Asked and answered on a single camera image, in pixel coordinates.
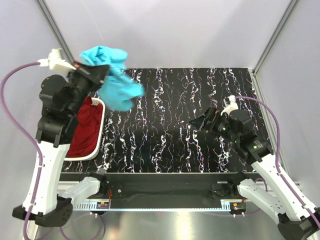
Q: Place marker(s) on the aluminium frame post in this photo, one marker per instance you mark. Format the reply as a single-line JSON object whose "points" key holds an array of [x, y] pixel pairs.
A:
{"points": [[49, 18], [275, 35]]}

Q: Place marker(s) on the slotted cable duct rail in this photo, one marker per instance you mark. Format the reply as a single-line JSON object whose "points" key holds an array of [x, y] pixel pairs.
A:
{"points": [[154, 205]]}

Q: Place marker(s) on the right aluminium frame post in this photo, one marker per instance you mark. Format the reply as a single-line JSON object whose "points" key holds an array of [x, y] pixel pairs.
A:
{"points": [[275, 35]]}

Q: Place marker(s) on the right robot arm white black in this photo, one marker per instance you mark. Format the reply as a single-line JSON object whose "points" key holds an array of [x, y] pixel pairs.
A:
{"points": [[295, 216]]}

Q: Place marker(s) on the red t shirt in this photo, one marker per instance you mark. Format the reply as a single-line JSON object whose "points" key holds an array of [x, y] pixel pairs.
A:
{"points": [[86, 130]]}

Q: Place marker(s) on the left aluminium frame post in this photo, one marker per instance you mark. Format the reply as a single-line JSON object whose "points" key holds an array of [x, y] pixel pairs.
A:
{"points": [[49, 18]]}

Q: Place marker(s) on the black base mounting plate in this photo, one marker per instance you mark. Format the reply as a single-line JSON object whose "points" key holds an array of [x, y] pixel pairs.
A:
{"points": [[169, 186]]}

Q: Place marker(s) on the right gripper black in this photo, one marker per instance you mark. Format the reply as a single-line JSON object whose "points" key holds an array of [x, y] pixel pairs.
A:
{"points": [[210, 120]]}

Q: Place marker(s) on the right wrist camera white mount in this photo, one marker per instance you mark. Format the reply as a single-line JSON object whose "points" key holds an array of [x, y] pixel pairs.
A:
{"points": [[230, 104]]}

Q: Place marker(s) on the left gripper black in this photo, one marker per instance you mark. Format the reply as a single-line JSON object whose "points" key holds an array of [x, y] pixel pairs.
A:
{"points": [[90, 74]]}

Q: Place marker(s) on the white laundry basket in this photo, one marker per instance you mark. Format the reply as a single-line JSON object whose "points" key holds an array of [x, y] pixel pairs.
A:
{"points": [[100, 125]]}

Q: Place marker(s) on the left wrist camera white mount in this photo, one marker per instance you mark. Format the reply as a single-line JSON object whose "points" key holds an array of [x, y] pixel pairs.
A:
{"points": [[56, 63]]}

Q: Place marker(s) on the cyan t shirt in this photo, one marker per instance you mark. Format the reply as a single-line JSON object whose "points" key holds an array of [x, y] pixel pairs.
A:
{"points": [[119, 89]]}

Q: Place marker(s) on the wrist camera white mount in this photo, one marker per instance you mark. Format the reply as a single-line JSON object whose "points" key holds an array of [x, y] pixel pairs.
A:
{"points": [[56, 63], [230, 104]]}

